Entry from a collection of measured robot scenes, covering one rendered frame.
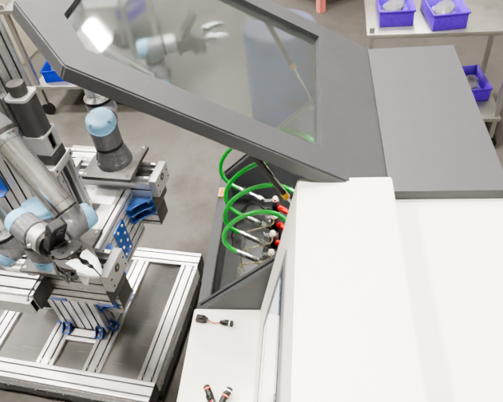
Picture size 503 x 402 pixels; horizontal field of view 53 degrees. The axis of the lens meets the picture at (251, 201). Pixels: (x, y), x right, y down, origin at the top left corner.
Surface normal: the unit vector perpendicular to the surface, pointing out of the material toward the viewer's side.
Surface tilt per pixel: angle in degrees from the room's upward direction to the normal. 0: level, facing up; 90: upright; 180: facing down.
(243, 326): 0
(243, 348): 0
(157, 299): 0
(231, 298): 90
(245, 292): 90
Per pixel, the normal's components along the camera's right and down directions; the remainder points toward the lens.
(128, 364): -0.10, -0.71
